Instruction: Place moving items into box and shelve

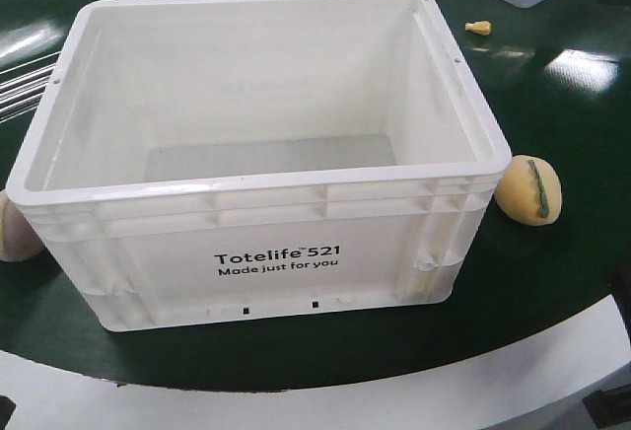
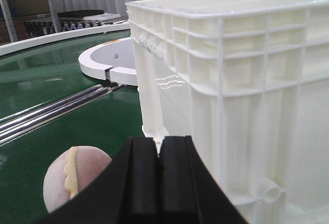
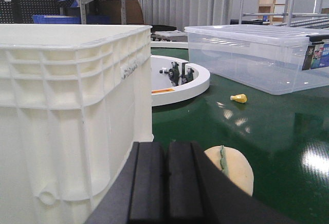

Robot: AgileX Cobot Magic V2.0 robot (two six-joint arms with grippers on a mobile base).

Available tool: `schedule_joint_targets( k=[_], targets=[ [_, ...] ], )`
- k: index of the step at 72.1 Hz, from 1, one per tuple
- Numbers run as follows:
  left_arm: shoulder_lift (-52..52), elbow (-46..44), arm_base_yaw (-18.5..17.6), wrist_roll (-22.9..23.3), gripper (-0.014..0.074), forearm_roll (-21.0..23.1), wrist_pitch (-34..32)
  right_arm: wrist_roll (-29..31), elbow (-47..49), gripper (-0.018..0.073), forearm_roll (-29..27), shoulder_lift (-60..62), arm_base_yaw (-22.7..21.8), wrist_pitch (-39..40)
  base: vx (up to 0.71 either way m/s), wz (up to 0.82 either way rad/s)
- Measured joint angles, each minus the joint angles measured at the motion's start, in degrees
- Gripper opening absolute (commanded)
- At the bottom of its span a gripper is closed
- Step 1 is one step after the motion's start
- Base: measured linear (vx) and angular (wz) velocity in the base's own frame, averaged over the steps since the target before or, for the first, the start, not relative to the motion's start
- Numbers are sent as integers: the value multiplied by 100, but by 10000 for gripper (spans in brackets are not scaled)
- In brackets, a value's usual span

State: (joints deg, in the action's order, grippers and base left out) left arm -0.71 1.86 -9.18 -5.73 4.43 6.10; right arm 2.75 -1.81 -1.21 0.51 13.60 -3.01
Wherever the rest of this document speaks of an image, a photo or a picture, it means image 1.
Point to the white plastic Totelife crate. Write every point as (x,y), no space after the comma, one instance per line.
(205,161)

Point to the pinkish beige toy vegetable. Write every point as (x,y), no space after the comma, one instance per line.
(19,240)

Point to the small yellow toy piece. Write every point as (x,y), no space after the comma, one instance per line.
(481,28)

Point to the yellow toy potato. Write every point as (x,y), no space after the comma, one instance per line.
(530,192)

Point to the metal roller rails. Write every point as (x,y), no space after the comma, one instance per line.
(22,85)

